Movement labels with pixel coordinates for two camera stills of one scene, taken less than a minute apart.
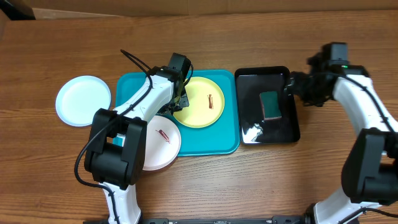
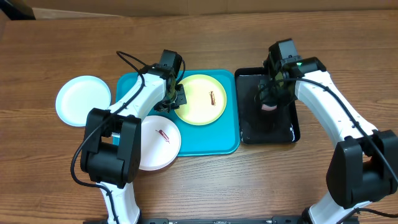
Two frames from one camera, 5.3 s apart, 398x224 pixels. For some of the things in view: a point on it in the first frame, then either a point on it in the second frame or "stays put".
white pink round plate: [163, 142] stays put
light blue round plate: [79, 98] stays put
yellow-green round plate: [206, 103] stays put
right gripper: [292, 88] → [270, 92]
